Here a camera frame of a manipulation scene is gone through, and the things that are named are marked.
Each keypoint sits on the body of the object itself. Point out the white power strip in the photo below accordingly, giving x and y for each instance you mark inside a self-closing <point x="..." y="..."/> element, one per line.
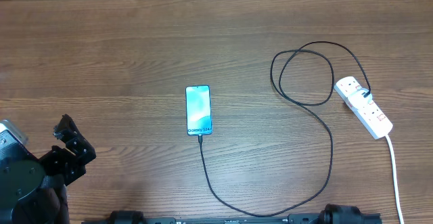
<point x="372" y="117"/>

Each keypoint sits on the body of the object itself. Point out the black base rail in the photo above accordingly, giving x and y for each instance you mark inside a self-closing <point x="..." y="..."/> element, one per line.
<point x="331" y="214"/>

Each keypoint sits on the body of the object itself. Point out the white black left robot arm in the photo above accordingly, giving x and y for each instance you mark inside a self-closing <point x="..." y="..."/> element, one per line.
<point x="33" y="190"/>

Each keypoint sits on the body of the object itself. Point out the white charger plug adapter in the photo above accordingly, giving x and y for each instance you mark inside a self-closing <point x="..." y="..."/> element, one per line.
<point x="360" y="99"/>

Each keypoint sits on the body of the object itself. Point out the blue Galaxy smartphone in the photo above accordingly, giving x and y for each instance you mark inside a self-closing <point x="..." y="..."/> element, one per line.
<point x="198" y="110"/>

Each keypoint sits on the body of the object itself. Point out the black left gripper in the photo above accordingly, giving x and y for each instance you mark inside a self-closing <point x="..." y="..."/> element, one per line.
<point x="74" y="167"/>

